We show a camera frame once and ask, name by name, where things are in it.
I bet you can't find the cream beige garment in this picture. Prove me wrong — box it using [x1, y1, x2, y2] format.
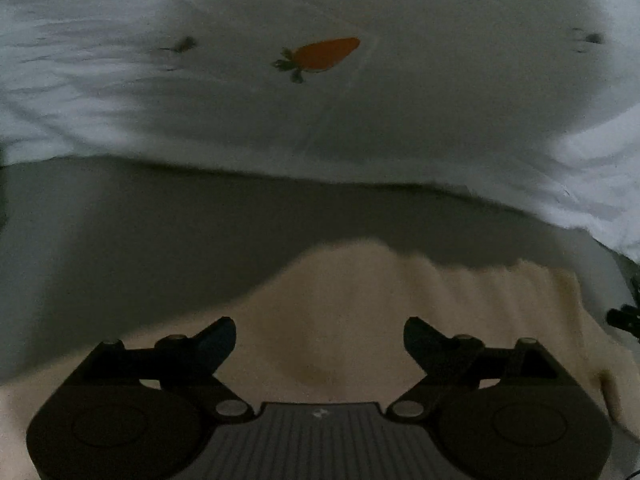
[1, 242, 639, 479]

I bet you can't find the white carrot print bedsheet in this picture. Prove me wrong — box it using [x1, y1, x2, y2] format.
[0, 0, 640, 264]

